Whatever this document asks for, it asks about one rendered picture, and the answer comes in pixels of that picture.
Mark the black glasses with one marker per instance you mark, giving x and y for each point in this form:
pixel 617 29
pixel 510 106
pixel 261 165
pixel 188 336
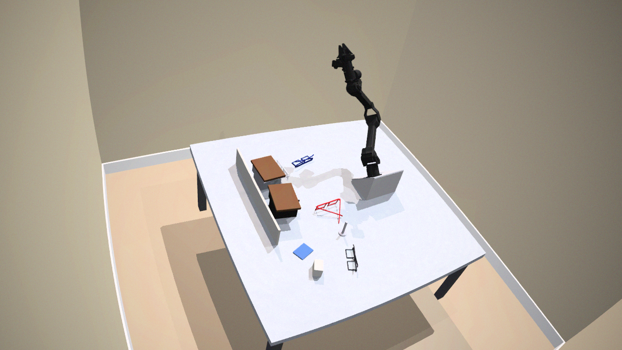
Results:
pixel 352 265

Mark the grey curved panel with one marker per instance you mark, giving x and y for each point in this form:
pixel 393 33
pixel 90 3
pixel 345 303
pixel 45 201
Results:
pixel 259 200

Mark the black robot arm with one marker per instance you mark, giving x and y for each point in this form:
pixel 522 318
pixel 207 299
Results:
pixel 354 88

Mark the blue flat rectangular pad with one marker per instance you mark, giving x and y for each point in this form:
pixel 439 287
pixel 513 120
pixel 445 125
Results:
pixel 303 251

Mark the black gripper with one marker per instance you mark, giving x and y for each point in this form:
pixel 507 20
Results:
pixel 347 56

